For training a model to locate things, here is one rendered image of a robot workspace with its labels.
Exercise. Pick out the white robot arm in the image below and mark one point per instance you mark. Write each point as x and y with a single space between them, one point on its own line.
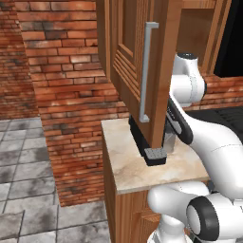
221 152

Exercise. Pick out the wooden cabinet door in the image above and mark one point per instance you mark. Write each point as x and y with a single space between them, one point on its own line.
129 63

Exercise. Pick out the wooden base cabinet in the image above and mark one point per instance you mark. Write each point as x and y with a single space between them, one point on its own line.
126 215

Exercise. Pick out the black and grey countertop appliance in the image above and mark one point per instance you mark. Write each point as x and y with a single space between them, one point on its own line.
155 155

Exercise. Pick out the black hob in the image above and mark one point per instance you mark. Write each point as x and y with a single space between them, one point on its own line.
224 116

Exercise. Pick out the wooden wall cabinet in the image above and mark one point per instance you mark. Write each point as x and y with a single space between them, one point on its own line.
196 31

